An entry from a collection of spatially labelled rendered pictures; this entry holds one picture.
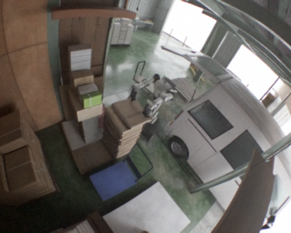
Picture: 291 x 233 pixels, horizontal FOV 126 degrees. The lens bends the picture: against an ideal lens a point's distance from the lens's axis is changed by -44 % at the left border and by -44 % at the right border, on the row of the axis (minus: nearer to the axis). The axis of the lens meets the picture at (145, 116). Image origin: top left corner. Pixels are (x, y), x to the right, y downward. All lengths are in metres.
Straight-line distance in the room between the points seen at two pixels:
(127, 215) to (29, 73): 2.69
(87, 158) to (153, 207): 1.48
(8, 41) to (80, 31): 1.05
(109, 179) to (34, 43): 2.36
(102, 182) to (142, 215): 0.89
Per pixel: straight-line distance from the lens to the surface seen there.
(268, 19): 1.02
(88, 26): 2.12
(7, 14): 2.04
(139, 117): 1.83
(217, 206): 3.50
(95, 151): 2.59
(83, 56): 1.75
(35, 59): 2.17
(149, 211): 2.49
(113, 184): 2.32
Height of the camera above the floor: 2.47
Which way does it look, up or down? 47 degrees down
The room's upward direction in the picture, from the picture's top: 25 degrees clockwise
